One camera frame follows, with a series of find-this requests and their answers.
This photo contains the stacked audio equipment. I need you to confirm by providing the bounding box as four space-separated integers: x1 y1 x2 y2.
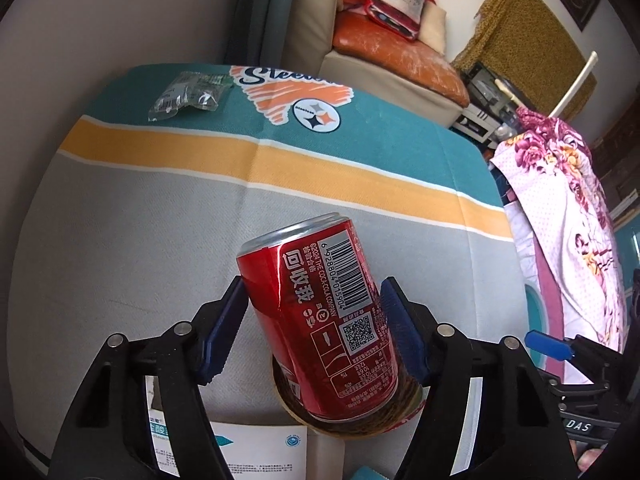
450 62 521 143

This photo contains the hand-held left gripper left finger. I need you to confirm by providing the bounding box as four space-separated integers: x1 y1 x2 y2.
47 275 248 480

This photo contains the dark wooden cabinet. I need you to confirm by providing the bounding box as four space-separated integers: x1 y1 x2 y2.
592 110 640 221

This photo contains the yellow leopard print cloth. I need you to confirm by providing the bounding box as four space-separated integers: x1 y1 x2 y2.
450 0 598 121

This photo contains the blue milk carton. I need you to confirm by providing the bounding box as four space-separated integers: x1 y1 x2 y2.
145 375 346 480

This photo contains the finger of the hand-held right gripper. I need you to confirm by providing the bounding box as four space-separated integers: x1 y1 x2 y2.
525 330 626 362

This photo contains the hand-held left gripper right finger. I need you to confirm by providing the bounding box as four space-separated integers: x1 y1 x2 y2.
379 276 586 480

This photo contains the teal round bin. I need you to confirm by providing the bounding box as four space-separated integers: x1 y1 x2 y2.
524 285 546 368

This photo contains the red soda can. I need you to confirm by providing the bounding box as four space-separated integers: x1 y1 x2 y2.
235 212 401 423

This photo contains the white pole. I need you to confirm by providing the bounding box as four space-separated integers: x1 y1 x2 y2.
550 51 598 121

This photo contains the orange seat cushion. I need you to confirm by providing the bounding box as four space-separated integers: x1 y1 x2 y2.
332 7 471 108

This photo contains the striped teal grey tablecloth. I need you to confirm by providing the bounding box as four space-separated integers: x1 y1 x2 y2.
12 62 531 480

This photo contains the clear plastic wrapper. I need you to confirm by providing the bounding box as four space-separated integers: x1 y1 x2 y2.
147 71 234 122

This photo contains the cream leather sofa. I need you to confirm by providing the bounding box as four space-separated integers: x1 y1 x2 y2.
282 0 471 128

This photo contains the grey-blue curtain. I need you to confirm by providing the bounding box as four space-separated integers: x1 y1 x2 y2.
240 0 301 66

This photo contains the cream pillow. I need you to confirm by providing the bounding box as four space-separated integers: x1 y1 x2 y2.
417 2 447 53

